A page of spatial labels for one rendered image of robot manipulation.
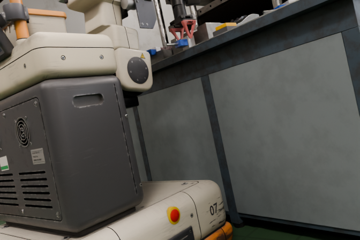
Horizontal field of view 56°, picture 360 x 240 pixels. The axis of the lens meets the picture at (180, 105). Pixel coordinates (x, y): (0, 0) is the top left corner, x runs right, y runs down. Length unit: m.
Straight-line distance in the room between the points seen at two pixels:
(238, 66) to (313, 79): 0.32
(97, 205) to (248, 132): 0.68
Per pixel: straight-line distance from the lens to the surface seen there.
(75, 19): 4.67
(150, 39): 5.40
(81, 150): 0.91
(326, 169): 1.20
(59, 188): 0.91
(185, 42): 1.47
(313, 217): 1.29
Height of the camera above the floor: 0.54
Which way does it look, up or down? 1 degrees up
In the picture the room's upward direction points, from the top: 12 degrees counter-clockwise
